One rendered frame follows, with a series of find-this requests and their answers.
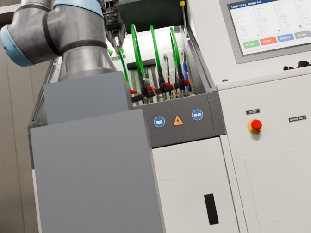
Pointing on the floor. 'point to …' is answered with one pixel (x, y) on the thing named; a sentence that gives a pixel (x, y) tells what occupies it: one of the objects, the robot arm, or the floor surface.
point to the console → (235, 131)
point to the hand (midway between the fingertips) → (118, 49)
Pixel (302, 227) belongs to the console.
